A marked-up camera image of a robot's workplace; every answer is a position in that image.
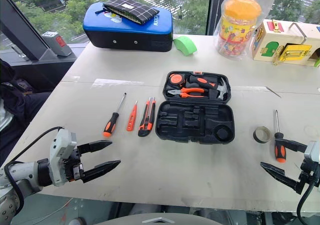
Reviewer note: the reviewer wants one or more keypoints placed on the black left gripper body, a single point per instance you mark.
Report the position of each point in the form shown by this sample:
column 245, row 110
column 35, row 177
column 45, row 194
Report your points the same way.
column 73, row 170

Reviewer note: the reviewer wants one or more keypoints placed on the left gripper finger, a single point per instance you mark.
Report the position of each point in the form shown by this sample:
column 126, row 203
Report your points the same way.
column 100, row 171
column 96, row 145

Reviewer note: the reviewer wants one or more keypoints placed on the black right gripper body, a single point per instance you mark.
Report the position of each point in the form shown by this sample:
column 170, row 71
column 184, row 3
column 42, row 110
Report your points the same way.
column 310, row 172

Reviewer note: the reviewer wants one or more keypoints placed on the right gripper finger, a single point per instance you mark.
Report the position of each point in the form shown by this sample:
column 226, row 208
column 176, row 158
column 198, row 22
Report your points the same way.
column 280, row 173
column 296, row 146

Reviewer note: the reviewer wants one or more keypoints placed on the black tool case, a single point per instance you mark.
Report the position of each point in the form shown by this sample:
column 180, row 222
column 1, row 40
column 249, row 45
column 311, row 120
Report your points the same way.
column 195, row 125

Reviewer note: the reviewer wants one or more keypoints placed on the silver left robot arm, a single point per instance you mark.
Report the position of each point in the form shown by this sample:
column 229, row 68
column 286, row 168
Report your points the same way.
column 22, row 172

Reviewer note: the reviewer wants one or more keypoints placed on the wooden lock toy box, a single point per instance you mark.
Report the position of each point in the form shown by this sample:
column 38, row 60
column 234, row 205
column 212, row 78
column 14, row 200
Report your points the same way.
column 280, row 45

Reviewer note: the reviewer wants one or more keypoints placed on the orange voltage tester pen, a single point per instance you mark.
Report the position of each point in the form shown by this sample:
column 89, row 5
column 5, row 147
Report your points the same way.
column 131, row 120

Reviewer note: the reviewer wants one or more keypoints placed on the orange black utility knife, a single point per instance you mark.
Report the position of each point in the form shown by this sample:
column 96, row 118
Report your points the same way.
column 146, row 120

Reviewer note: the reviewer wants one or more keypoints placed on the grey rounded shape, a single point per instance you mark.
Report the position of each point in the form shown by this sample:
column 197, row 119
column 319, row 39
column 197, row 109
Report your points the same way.
column 160, row 220

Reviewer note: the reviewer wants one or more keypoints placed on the dark cloth bundle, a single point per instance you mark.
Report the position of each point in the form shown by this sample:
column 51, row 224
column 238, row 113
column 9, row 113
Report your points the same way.
column 17, row 105

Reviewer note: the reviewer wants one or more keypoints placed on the orange black tape measure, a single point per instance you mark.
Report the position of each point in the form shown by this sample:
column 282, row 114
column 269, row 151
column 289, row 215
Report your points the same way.
column 176, row 79

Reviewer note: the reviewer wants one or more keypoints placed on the grey device red label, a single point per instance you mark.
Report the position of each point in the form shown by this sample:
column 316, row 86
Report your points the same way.
column 58, row 43

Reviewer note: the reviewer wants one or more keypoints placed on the blue black hard case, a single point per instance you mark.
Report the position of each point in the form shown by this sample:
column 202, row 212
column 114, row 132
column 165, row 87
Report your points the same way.
column 130, row 35

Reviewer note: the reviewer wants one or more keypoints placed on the plastic jar orange lid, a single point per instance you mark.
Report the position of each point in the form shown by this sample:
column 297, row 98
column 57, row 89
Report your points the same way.
column 237, row 27

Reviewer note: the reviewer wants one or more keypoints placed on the green tape roll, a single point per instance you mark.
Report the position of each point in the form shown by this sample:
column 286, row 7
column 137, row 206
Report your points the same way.
column 186, row 45

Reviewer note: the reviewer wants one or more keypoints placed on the dark slanted window beam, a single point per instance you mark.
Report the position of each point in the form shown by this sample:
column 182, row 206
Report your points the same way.
column 20, row 27

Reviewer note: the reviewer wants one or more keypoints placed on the black checked fabric pouch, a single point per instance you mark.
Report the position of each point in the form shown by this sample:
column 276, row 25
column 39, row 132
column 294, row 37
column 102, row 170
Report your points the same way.
column 132, row 8

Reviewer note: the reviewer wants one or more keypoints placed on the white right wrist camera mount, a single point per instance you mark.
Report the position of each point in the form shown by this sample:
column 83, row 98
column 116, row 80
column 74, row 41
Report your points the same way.
column 312, row 152

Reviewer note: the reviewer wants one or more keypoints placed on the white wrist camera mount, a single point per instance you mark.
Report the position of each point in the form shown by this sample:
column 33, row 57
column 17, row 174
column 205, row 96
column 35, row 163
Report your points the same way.
column 312, row 152
column 60, row 155

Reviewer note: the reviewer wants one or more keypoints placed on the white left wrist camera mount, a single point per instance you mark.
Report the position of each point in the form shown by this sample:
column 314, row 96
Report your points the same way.
column 60, row 155

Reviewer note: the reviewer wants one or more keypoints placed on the black window frame post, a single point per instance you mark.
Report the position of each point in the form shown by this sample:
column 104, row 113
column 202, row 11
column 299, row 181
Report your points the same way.
column 216, row 10

